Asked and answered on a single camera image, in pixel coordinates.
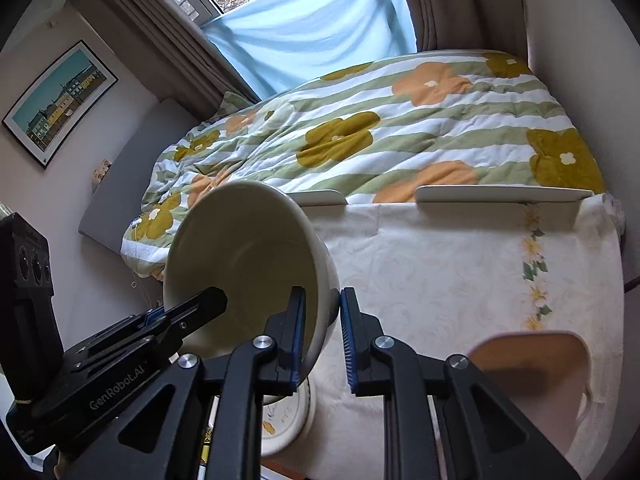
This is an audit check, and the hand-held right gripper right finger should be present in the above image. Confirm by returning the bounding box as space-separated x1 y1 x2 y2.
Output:
340 287 583 480

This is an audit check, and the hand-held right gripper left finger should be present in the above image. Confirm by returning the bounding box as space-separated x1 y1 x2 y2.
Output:
55 286 307 480

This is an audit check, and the green patterned pillow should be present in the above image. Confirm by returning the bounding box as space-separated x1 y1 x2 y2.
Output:
217 91 257 117

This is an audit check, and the framed houses picture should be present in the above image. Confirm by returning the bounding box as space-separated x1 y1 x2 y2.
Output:
2 40 119 169

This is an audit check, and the brown curtain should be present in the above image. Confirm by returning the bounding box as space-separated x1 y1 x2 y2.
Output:
390 0 528 55
82 0 262 128

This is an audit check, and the white duck print plate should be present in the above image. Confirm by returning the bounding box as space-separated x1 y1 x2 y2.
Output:
260 376 317 458

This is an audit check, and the floral striped blanket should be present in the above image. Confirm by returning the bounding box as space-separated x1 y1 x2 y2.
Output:
122 49 608 281

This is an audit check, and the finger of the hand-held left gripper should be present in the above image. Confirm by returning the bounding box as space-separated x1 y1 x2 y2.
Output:
149 287 229 347
66 309 167 372

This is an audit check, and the light blue cloth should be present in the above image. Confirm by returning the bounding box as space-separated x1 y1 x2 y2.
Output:
202 0 419 102

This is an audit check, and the white tablecloth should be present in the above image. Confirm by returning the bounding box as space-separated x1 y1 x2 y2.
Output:
260 192 626 480

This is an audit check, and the grey headboard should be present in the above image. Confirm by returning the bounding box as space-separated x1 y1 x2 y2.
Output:
77 97 201 252

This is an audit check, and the pink bear-shaped plate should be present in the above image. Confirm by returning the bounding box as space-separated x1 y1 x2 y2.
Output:
469 330 592 456

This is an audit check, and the cream bowl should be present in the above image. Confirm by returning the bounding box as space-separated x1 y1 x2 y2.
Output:
163 181 340 378

